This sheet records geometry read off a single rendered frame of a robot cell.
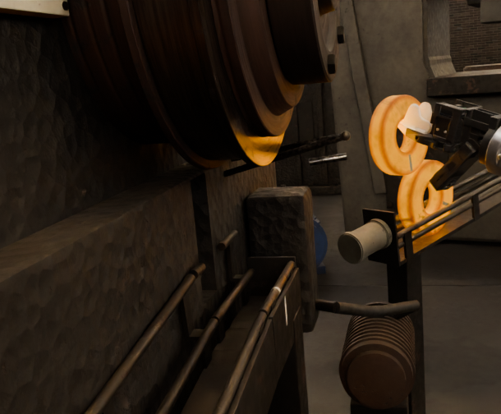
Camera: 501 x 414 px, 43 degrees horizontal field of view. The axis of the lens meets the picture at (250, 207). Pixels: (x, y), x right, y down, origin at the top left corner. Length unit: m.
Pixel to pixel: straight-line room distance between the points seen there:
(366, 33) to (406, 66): 0.28
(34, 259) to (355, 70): 3.09
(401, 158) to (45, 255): 0.86
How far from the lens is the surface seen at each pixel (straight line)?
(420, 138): 1.18
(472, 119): 1.16
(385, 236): 1.20
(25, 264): 0.49
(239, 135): 0.66
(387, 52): 3.48
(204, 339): 0.75
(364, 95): 3.49
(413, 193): 1.27
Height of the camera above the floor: 1.00
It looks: 12 degrees down
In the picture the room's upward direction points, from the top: 5 degrees counter-clockwise
